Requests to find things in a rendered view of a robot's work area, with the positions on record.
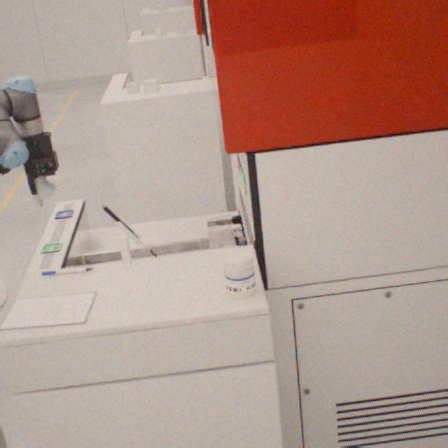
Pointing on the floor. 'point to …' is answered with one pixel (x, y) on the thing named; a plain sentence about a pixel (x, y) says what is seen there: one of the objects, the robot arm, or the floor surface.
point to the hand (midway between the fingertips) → (38, 202)
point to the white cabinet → (158, 411)
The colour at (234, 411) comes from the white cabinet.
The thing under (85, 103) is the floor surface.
